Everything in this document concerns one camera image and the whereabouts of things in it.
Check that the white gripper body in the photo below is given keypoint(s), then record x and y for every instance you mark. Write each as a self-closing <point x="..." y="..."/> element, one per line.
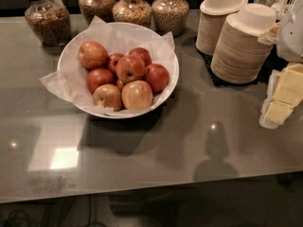
<point x="292" y="38"/>

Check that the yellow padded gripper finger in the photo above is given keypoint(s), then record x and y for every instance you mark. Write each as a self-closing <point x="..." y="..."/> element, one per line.
<point x="287" y="94"/>

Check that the glass cereal jar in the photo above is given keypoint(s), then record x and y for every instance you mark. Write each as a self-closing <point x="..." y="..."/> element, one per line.
<point x="49" y="20"/>
<point x="170" y="15"/>
<point x="138" y="12"/>
<point x="103" y="9"/>

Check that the paper bowl stack front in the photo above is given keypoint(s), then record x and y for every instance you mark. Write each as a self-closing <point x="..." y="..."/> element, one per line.
<point x="239" y="55"/>

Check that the white plastic cutlery bunch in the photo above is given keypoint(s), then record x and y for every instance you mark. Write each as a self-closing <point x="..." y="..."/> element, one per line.
<point x="292" y="0"/>

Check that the paper bowl stack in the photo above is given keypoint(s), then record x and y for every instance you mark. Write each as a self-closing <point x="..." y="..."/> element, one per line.
<point x="212" y="17"/>
<point x="239" y="55"/>

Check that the yellow apple front right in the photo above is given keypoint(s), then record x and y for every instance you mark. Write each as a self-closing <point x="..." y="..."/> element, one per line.
<point x="137" y="95"/>

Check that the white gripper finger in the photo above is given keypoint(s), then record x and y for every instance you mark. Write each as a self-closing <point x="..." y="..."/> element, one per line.
<point x="272" y="84"/>

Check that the white bowl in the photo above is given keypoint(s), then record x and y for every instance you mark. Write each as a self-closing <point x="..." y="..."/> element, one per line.
<point x="72" y="51"/>

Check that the red apple centre top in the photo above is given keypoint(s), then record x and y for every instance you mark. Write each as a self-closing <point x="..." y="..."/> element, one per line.
<point x="130" y="68"/>

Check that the glass cereal jar far left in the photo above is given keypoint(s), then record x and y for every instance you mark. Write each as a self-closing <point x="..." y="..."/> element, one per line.
<point x="49" y="20"/>

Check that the small hidden red apple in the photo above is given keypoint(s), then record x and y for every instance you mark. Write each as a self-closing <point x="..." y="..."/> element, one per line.
<point x="120" y="84"/>

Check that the paper bowl stack back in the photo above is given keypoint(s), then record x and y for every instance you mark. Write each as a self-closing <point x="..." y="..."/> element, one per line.
<point x="212" y="17"/>

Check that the black mat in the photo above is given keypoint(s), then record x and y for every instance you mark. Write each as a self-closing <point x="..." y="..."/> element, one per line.
<point x="273" y="62"/>

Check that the yellow red apple front left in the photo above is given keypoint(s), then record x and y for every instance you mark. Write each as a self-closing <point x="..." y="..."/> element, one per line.
<point x="108" y="96"/>

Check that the red apple back right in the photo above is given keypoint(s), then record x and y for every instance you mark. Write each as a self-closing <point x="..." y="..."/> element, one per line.
<point x="143" y="54"/>

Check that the red apple back middle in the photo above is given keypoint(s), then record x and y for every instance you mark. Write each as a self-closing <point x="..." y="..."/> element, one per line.
<point x="112" y="61"/>

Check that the dark red apple left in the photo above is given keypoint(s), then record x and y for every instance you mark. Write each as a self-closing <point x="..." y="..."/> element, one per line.
<point x="98" y="77"/>

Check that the white paper liner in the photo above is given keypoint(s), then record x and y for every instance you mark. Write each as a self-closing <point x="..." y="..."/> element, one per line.
<point x="113" y="37"/>

